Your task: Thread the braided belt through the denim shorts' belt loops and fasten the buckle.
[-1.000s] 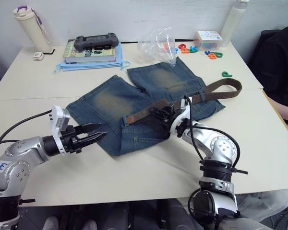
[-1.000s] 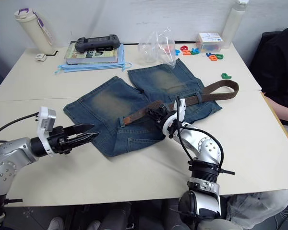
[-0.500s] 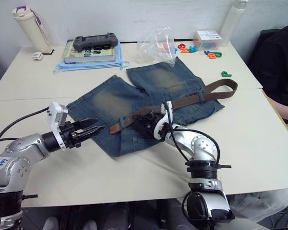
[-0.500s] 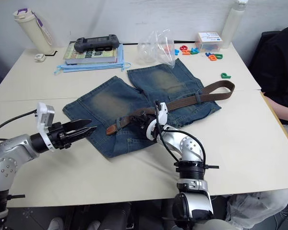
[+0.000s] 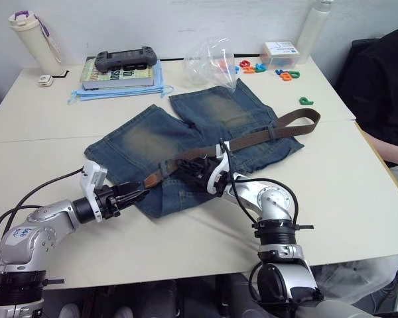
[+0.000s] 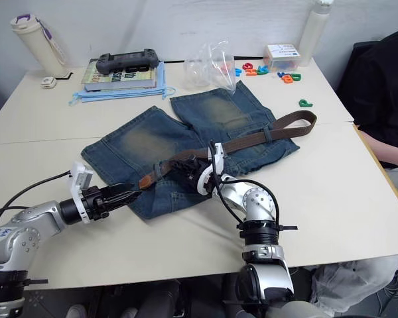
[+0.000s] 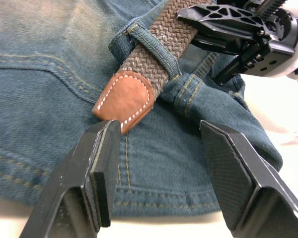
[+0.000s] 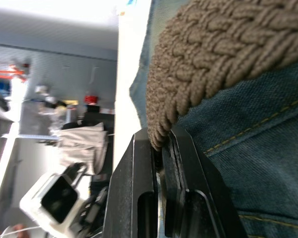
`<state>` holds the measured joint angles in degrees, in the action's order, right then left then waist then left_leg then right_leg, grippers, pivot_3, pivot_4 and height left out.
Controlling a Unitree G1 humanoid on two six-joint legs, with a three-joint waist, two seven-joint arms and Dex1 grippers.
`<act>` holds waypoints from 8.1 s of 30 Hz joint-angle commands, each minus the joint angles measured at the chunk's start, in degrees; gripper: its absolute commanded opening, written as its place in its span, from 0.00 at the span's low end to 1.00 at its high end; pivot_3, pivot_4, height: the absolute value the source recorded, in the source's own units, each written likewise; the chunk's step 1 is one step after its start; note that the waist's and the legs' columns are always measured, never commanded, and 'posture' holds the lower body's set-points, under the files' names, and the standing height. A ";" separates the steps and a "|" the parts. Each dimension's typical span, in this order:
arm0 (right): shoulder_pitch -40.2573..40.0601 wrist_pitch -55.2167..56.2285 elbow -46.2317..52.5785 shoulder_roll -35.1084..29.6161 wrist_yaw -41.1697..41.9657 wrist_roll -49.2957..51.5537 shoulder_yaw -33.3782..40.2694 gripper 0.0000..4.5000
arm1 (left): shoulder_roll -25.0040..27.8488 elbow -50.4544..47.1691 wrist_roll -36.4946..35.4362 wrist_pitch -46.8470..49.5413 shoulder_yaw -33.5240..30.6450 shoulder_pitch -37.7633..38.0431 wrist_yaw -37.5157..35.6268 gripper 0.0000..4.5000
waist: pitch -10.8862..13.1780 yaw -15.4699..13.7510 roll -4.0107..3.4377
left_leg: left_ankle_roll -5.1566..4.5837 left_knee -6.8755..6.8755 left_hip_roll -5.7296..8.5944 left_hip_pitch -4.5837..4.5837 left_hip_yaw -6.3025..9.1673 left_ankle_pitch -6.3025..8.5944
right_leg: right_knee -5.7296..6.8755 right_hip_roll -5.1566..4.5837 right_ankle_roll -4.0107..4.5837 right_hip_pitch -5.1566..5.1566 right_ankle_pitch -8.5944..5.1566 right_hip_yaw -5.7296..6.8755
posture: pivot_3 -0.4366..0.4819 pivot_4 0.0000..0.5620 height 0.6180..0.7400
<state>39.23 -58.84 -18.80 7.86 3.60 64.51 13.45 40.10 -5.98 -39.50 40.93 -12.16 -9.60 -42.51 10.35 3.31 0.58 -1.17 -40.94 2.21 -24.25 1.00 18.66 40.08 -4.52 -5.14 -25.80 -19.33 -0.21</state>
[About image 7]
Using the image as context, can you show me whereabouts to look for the blue denim shorts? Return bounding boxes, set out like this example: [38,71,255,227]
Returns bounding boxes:
[0,0,284,219]

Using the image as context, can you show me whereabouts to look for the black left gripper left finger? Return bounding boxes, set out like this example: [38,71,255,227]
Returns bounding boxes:
[18,119,122,238]

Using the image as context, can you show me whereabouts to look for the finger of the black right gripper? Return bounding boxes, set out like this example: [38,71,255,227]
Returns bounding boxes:
[176,4,273,42]
[189,31,250,57]

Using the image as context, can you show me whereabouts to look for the brown braided belt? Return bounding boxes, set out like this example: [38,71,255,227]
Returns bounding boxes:
[92,0,214,135]

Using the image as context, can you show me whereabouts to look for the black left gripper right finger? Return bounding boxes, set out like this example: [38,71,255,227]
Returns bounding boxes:
[199,119,298,238]

